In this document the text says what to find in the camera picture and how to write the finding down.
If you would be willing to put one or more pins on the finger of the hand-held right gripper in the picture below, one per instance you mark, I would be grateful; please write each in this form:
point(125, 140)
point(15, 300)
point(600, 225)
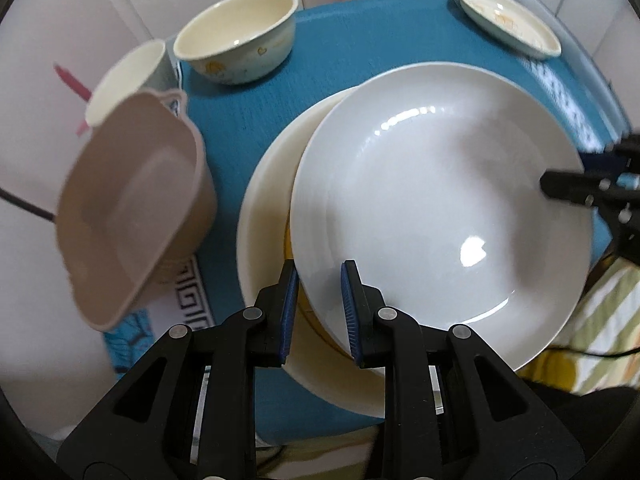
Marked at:
point(565, 185)
point(602, 162)

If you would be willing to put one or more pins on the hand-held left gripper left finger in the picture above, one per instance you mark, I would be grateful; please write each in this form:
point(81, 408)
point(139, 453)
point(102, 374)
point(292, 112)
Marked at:
point(289, 305)

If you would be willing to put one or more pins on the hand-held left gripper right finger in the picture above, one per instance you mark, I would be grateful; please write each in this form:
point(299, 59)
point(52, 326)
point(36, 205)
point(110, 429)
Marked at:
point(350, 310)

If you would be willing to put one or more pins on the large cream plate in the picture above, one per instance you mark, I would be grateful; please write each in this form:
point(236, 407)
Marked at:
point(265, 220)

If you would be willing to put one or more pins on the large white plate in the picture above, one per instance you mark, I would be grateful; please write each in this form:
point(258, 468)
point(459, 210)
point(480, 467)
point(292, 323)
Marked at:
point(425, 185)

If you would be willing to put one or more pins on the beige square plastic bowl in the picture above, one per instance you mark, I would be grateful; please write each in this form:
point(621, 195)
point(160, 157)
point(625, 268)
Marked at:
point(130, 210)

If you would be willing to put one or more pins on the cream printed bowl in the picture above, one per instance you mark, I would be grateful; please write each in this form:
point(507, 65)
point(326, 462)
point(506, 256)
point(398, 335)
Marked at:
point(235, 35)

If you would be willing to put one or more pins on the white bowl with grey outside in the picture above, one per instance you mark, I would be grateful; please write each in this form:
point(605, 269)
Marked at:
point(125, 80)

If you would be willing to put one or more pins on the striped printed blanket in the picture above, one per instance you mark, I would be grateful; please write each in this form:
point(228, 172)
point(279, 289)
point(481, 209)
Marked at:
point(600, 320)

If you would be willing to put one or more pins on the small cream printed plate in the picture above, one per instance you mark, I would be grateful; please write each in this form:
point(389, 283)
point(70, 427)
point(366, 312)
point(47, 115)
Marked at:
point(505, 15)

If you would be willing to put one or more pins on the blue patterned tablecloth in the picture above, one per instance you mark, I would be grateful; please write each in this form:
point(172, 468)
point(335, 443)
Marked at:
point(360, 45)

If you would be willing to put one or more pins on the pink stick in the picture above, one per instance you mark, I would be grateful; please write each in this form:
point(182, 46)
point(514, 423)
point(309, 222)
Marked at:
point(72, 80)

